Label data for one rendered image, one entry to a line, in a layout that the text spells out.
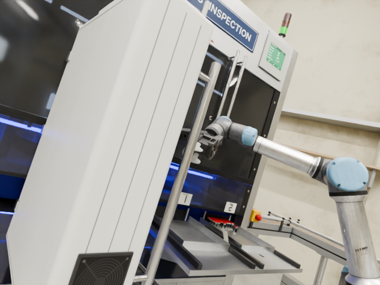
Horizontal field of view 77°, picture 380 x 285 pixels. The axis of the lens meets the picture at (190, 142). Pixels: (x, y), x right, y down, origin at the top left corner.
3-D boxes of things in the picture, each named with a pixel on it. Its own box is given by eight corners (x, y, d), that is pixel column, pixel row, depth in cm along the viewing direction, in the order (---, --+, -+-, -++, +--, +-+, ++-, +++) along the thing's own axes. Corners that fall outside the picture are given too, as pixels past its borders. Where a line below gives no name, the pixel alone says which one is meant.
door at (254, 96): (199, 164, 127) (232, 61, 131) (252, 180, 151) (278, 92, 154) (200, 164, 127) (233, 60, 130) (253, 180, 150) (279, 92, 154)
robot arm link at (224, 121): (236, 117, 105) (217, 112, 108) (227, 126, 96) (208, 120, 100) (232, 133, 109) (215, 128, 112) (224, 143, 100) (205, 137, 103)
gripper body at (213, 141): (212, 144, 83) (224, 132, 93) (191, 135, 86) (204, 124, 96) (208, 162, 87) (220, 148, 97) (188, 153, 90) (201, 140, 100)
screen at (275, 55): (258, 65, 139) (268, 32, 141) (279, 81, 151) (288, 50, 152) (259, 65, 138) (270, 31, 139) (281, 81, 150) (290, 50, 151)
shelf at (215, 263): (137, 219, 119) (138, 215, 119) (234, 230, 157) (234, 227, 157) (188, 276, 79) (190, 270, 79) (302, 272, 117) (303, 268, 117)
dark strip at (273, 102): (237, 212, 147) (274, 90, 151) (242, 212, 149) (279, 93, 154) (239, 212, 146) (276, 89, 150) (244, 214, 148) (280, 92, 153)
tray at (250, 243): (198, 223, 140) (200, 217, 140) (229, 227, 154) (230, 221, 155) (240, 252, 112) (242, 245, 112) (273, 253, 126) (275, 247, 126)
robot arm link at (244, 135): (259, 132, 106) (235, 125, 110) (257, 126, 95) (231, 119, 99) (253, 149, 105) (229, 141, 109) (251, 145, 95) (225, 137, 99)
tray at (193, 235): (147, 216, 121) (149, 210, 122) (188, 221, 136) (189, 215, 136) (181, 249, 93) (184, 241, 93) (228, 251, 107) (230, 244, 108)
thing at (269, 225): (233, 232, 159) (240, 209, 160) (218, 223, 172) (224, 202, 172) (290, 238, 196) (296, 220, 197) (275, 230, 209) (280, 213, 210)
